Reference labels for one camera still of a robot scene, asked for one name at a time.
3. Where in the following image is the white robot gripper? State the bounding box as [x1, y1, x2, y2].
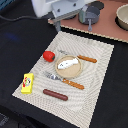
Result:
[31, 0, 92, 32]

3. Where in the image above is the small grey saucepan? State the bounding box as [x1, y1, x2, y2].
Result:
[78, 6, 100, 31]

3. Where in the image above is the red toy tomato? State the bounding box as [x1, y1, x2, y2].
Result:
[43, 51, 55, 62]

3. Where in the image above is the yellow butter box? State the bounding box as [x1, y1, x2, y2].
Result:
[21, 73, 34, 94]

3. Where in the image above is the white toy fish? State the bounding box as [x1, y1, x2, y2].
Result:
[58, 59, 78, 69]

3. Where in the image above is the black rear burner disc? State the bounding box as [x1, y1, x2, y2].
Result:
[91, 1, 104, 10]

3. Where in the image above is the round wooden plate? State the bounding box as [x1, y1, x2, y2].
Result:
[55, 55, 82, 79]

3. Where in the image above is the beige woven placemat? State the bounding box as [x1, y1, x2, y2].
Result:
[12, 31, 115, 128]

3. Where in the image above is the cream bowl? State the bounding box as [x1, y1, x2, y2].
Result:
[116, 4, 128, 30]

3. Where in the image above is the brown toy sausage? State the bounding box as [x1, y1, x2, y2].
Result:
[43, 89, 68, 101]

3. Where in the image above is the knife with wooden handle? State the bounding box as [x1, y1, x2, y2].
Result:
[58, 50, 97, 63]

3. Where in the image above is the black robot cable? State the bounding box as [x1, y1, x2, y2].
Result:
[0, 13, 56, 23]

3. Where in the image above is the fork with wooden handle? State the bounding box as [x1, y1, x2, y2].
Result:
[44, 72, 84, 90]

